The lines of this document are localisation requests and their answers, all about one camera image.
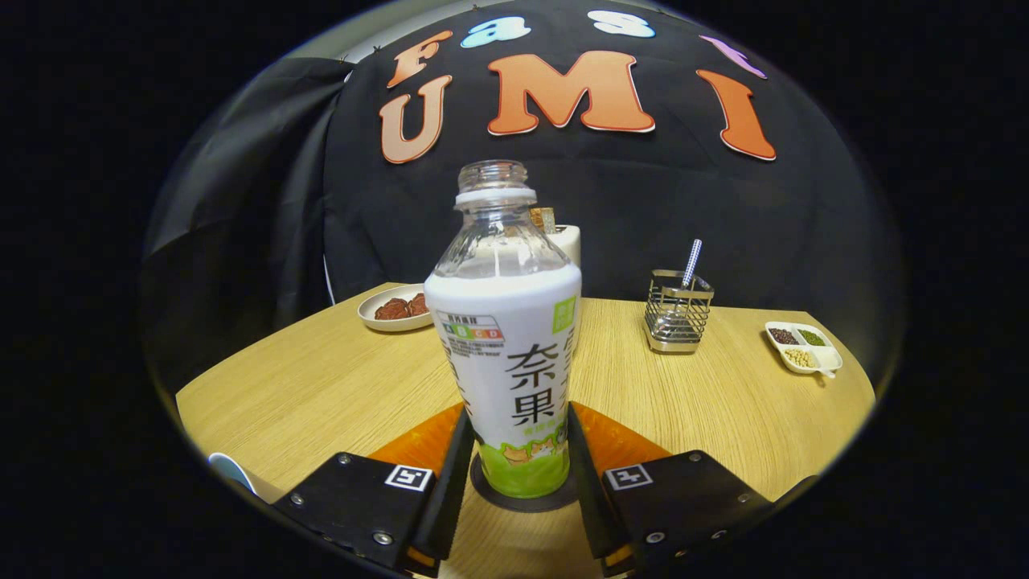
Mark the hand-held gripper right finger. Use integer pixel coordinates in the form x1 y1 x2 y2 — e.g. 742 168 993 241
567 404 777 578

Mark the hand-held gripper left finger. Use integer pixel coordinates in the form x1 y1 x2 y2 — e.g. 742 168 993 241
273 404 477 578

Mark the dark round coaster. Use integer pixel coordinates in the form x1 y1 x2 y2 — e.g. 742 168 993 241
469 454 581 514

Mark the clear juice bottle white label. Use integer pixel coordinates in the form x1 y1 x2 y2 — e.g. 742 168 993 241
424 159 583 499

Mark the white cup with handle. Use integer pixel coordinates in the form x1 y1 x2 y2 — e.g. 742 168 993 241
207 452 262 498

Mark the wooden table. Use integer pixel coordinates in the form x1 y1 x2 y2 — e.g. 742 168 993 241
175 281 877 579

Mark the round plate with red snacks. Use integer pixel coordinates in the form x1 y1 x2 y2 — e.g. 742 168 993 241
357 283 435 333

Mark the white toaster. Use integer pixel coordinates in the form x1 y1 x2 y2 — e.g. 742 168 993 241
547 224 582 270

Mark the divided white dish with beans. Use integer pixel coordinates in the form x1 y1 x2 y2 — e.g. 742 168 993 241
765 321 843 379

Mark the wire mesh holder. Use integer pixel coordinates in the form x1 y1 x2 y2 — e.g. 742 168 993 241
644 269 715 355

